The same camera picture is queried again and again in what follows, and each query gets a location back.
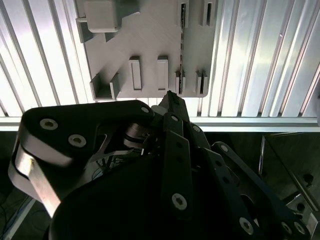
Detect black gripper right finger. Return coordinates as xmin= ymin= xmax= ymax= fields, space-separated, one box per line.
xmin=178 ymin=97 xmax=315 ymax=240

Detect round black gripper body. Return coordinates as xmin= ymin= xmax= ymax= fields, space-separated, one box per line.
xmin=49 ymin=118 xmax=247 ymax=240

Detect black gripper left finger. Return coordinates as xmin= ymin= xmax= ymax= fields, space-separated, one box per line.
xmin=7 ymin=91 xmax=195 ymax=221

